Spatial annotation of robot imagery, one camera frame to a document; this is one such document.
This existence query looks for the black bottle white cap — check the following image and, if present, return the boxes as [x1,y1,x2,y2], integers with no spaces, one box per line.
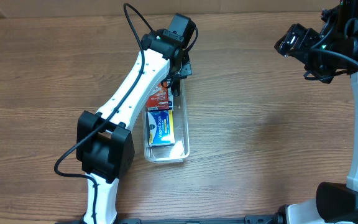
[171,79,181,96]

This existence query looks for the red medicine box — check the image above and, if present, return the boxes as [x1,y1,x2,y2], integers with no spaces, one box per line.
[145,83,173,111]

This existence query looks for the blue yellow Vicks VapoDrops box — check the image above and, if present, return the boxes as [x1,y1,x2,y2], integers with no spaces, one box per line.
[147,110,175,147]

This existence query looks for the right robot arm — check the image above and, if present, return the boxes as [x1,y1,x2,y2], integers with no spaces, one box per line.
[268,0,358,223]

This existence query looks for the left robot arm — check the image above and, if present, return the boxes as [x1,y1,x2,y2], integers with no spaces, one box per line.
[76,14,198,223]

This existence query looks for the clear plastic container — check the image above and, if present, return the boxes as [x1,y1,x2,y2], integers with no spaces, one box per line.
[142,80,190,163]

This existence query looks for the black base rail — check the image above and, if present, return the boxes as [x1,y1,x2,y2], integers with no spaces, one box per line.
[113,215,283,224]

